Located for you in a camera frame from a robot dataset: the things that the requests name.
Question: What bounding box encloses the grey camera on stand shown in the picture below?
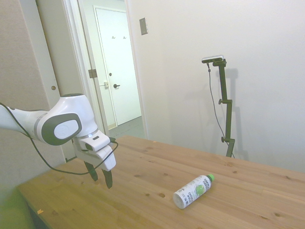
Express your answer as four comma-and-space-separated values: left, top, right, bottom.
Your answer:
201, 54, 225, 64

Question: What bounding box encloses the black camera stand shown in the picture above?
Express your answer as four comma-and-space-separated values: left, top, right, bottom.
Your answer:
213, 60, 236, 158

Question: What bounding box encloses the white bottle with green cap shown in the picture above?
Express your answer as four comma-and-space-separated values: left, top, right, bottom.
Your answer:
173, 174, 216, 210

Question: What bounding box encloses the white closed door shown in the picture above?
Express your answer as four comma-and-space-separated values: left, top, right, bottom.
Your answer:
94, 7, 142, 127

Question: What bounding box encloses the grey wall plate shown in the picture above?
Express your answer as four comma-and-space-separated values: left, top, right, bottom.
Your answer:
139, 17, 149, 36

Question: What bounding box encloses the beige open door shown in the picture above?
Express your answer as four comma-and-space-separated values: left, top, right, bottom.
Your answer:
35, 0, 107, 165

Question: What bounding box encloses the blurred yellow-green object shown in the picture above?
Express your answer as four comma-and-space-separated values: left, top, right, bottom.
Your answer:
0, 188, 35, 229

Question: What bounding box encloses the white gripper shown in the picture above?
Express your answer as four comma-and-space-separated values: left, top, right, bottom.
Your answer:
72, 140, 117, 189

